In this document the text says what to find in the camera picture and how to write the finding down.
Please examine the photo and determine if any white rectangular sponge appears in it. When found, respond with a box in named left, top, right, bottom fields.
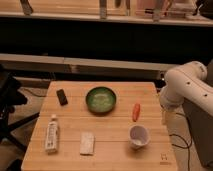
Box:
left=80, top=132, right=95, bottom=155

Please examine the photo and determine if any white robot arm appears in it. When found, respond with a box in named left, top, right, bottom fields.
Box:
left=159, top=61, right=213, bottom=124

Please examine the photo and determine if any white ceramic cup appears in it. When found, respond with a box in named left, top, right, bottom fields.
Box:
left=129, top=125, right=150, bottom=149

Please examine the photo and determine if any orange carrot toy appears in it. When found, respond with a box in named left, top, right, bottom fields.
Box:
left=132, top=103, right=140, bottom=122

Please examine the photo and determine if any green bowl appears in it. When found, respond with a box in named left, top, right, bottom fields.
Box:
left=85, top=86, right=117, bottom=114

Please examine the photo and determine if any long wooden bench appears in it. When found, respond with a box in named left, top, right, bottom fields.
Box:
left=0, top=53, right=176, bottom=80

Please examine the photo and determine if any small black rectangular block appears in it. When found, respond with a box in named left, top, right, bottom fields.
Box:
left=56, top=89, right=68, bottom=106

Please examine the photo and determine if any white tube bottle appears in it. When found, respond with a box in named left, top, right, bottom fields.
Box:
left=45, top=114, right=59, bottom=154

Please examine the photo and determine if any black office chair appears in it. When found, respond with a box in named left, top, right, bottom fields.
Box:
left=0, top=64, right=39, bottom=151

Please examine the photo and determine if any black cable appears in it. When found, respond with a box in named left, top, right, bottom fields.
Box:
left=168, top=113, right=194, bottom=171

